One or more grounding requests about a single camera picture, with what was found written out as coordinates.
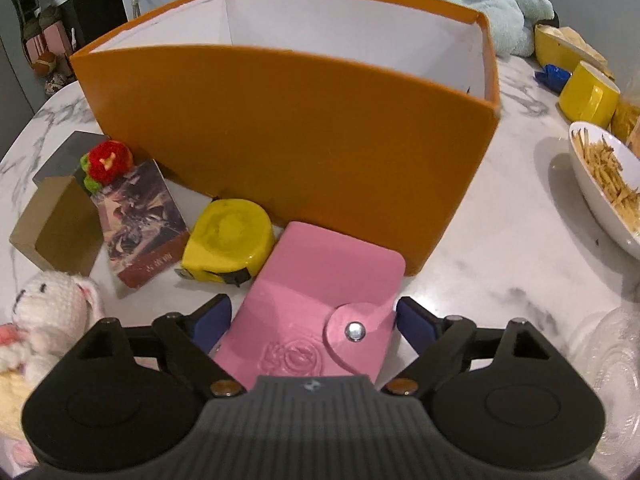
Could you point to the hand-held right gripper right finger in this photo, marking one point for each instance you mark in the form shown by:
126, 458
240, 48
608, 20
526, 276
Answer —
415, 320

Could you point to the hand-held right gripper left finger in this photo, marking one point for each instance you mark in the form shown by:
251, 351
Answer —
212, 317

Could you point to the pink snap card wallet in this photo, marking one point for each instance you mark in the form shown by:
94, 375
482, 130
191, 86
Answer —
310, 280

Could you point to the printed card pack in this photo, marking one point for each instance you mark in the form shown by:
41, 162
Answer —
140, 220

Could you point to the white crochet bunny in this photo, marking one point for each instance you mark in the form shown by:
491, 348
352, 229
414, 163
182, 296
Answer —
50, 300

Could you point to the brown cardboard box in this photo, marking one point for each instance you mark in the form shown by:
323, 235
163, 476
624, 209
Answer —
55, 220

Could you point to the orange cardboard storage box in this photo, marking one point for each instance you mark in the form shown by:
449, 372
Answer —
300, 135

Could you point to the grey box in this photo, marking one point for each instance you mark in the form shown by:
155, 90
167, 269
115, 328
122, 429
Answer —
70, 155

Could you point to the yellow tape measure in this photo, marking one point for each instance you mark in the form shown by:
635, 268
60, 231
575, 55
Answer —
225, 230

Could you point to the red crochet flower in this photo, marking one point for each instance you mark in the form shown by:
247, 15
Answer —
107, 157

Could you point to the clear plastic container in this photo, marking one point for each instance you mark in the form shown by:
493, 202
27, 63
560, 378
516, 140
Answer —
615, 370

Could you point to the white oval bowl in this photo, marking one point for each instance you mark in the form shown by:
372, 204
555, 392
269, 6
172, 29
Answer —
590, 200

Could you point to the pale yellow plush toy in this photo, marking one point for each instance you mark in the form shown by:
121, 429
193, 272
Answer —
10, 400

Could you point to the pile of fried potato sticks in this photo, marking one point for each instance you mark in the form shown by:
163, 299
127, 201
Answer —
605, 165

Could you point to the blue plastic wrapper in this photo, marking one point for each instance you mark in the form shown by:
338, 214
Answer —
552, 76

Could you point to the yellow mug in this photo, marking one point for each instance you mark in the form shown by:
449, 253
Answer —
585, 95

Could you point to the ball in net bag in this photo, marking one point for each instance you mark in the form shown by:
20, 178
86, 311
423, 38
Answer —
54, 82

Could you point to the clear bag of yellow snacks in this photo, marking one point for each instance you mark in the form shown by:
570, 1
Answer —
627, 115

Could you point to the orange basketball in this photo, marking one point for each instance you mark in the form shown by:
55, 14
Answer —
44, 62

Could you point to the yellow bowl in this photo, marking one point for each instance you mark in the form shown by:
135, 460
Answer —
550, 45

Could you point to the pink standing bag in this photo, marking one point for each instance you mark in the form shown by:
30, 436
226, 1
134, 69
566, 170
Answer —
55, 40
30, 47

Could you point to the grey mop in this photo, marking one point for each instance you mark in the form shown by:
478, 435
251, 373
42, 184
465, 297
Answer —
134, 2

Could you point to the light blue fleece blanket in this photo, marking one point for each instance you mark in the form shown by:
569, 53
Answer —
480, 0

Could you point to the black cabinet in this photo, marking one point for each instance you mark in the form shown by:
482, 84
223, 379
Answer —
100, 10

